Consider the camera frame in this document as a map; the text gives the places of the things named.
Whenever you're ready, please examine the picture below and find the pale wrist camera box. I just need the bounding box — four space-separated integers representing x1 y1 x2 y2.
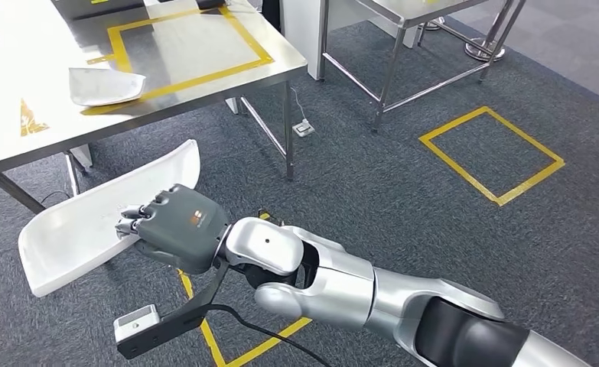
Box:
113 304 161 344

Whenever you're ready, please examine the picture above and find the white cabinet panel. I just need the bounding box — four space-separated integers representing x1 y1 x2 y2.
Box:
278 0 361 81

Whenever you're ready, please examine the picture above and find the torn yellow tape scrap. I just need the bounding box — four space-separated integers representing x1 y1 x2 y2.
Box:
19 97 50 138

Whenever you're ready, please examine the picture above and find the black camera cable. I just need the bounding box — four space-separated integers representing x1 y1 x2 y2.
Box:
210 304 333 367

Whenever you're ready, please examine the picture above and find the stainless steel table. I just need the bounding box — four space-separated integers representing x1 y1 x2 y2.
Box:
321 0 528 134

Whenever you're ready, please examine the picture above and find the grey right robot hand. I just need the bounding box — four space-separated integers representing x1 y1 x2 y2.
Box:
115 183 232 275

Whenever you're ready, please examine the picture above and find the stainless steel workbench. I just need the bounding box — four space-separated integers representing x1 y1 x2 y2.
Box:
0 0 309 214

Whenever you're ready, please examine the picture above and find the white floor power socket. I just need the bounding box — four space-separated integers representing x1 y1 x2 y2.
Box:
292 118 316 138

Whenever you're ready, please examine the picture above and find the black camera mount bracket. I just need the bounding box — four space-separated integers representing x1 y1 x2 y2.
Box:
116 258 230 361

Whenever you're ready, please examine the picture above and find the long white plastic part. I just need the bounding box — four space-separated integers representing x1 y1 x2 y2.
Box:
18 139 202 299

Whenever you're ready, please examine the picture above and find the short white plastic part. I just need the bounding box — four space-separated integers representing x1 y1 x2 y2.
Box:
68 67 147 108

